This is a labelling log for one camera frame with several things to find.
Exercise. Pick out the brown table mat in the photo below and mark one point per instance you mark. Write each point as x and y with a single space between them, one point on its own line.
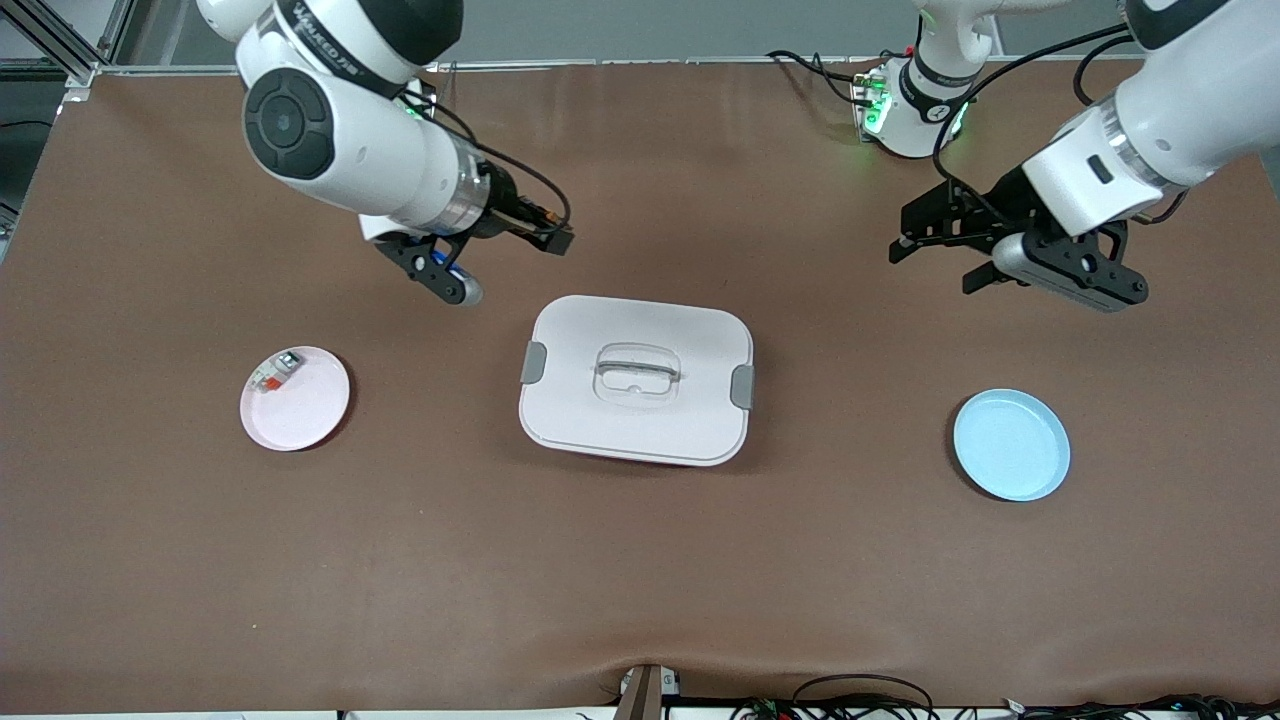
640 560

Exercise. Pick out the pink round plate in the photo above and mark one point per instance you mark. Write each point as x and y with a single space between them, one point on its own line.
300 420

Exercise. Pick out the light blue round plate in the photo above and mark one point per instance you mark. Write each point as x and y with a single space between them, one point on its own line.
1010 445

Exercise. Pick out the brown wooden post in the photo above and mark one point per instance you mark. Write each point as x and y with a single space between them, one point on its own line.
645 695

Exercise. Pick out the white lidded storage box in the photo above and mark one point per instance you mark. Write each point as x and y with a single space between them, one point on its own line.
640 430

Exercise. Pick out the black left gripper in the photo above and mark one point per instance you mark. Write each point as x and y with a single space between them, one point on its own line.
993 203

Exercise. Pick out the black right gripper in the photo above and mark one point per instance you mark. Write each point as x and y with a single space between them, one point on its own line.
501 211

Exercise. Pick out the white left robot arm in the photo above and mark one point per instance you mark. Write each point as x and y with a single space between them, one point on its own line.
1180 110

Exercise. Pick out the grey box latch clip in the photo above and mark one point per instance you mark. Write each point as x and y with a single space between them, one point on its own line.
534 362
742 387

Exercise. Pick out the aluminium frame profile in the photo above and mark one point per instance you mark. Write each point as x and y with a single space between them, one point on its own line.
85 72

